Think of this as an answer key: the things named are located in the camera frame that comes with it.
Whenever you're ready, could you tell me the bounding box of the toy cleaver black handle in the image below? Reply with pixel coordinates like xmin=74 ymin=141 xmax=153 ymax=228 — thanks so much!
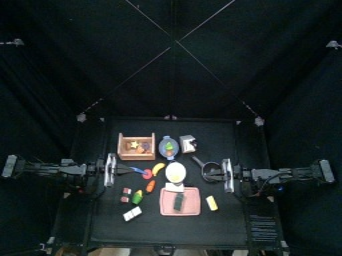
xmin=163 ymin=181 xmax=185 ymax=212

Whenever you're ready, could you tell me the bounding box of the wooden toy crate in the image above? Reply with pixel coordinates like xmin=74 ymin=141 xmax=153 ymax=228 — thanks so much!
xmin=116 ymin=132 xmax=157 ymax=162

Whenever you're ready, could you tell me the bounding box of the blue toy pot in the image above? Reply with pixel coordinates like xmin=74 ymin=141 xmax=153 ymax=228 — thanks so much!
xmin=157 ymin=135 xmax=181 ymax=161

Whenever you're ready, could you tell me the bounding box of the white grey toy appliance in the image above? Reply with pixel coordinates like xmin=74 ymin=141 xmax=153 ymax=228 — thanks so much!
xmin=177 ymin=134 xmax=199 ymax=155

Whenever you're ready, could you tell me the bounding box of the green yellow toy corn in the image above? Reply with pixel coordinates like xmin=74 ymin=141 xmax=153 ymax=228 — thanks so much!
xmin=130 ymin=189 xmax=144 ymax=205

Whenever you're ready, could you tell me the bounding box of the orange toy carrot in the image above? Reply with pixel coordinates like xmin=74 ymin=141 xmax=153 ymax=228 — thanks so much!
xmin=144 ymin=179 xmax=157 ymax=194

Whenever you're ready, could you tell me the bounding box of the yellow toy butter stick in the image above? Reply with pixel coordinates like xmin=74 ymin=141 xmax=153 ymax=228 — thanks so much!
xmin=204 ymin=195 xmax=220 ymax=212

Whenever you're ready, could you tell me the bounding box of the pink cutting board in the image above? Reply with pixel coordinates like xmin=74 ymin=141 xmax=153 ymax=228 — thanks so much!
xmin=158 ymin=186 xmax=203 ymax=217

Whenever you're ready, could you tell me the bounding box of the white toy block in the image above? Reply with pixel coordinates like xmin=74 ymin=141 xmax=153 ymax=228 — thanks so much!
xmin=121 ymin=206 xmax=144 ymax=222

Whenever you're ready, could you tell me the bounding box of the black toy frying pan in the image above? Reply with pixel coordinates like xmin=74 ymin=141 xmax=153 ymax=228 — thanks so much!
xmin=189 ymin=154 xmax=224 ymax=183

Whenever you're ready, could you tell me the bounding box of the yellow toy banana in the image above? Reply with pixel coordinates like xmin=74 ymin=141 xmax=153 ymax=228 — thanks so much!
xmin=150 ymin=162 xmax=167 ymax=177

